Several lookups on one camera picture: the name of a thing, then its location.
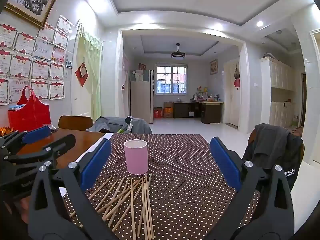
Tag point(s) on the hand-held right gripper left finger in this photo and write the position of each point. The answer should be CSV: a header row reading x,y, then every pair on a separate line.
x,y
96,165

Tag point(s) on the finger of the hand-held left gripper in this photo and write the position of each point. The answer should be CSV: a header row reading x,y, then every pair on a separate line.
x,y
37,133
60,145

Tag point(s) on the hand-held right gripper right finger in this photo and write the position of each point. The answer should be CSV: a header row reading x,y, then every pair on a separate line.
x,y
225,162

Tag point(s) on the pink cup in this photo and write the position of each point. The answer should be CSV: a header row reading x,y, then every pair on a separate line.
x,y
136,157

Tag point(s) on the bunch of wooden chopsticks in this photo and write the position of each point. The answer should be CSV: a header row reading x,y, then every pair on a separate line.
x,y
145,195

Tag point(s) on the dark snack packet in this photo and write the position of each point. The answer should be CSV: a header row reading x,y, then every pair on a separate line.
x,y
51,128

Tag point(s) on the red bag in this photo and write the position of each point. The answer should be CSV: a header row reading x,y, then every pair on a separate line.
x,y
32,115

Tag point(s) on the wooden chair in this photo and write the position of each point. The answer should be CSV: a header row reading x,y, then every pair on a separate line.
x,y
75,123

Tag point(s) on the orange candy wrappers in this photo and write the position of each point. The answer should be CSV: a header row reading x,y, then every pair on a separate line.
x,y
5,130

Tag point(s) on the grey jacket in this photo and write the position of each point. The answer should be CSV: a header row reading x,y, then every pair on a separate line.
x,y
112,123

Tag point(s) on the brown polka dot tablecloth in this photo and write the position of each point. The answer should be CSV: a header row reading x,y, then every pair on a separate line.
x,y
180,180

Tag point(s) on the dark wooden desk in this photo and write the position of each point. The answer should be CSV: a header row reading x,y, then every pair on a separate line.
x,y
211,112

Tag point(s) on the black white green cloth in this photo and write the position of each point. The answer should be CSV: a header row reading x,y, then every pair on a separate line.
x,y
128,123

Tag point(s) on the white door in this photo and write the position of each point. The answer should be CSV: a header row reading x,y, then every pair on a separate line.
x,y
230,105

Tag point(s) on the row of desk items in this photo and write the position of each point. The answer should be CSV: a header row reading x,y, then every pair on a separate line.
x,y
203,96

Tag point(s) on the green curtain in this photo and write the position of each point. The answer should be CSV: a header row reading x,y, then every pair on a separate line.
x,y
96,80

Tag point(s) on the orange cardboard box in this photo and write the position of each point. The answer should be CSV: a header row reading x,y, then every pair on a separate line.
x,y
168,111

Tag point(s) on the silver refrigerator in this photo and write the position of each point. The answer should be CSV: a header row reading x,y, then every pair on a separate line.
x,y
140,100

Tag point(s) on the red cardboard box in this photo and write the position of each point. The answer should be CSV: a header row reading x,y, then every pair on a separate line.
x,y
157,113

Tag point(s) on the red hanging ornament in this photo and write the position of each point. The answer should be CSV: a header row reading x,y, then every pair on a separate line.
x,y
236,82

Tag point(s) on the barred window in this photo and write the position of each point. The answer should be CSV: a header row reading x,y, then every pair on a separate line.
x,y
172,80

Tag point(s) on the brown wooden door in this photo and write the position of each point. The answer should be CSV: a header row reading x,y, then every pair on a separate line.
x,y
303,100

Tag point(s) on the white cabinet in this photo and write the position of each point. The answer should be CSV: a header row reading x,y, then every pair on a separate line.
x,y
277,75

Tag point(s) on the ceiling fan light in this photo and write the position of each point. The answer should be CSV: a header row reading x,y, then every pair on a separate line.
x,y
178,55

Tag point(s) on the framed tree picture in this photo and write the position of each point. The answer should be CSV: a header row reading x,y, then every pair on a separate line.
x,y
30,0

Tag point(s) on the wall of award certificates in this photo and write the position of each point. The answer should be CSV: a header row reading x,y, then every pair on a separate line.
x,y
40,67

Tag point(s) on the red diamond wall decoration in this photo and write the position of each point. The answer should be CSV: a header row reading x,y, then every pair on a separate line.
x,y
81,73

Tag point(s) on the small framed wall picture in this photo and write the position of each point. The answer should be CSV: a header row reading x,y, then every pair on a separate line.
x,y
213,66

